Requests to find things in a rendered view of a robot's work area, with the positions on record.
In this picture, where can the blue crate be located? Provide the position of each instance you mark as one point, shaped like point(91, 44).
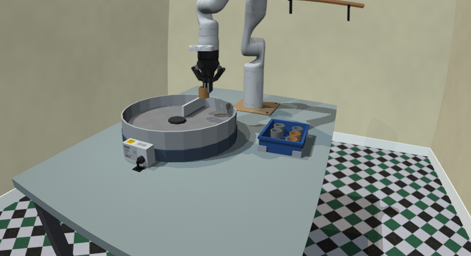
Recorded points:
point(280, 146)

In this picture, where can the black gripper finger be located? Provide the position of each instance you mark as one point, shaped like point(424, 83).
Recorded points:
point(211, 78)
point(201, 76)

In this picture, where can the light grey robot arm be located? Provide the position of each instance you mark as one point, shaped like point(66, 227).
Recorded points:
point(255, 11)

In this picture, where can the grey round turntable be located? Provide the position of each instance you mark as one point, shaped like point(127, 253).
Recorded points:
point(188, 129)

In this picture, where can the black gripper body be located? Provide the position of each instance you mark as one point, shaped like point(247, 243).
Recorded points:
point(212, 57)

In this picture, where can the grey metal sleeve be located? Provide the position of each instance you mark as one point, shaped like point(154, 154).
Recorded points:
point(299, 129)
point(280, 126)
point(276, 133)

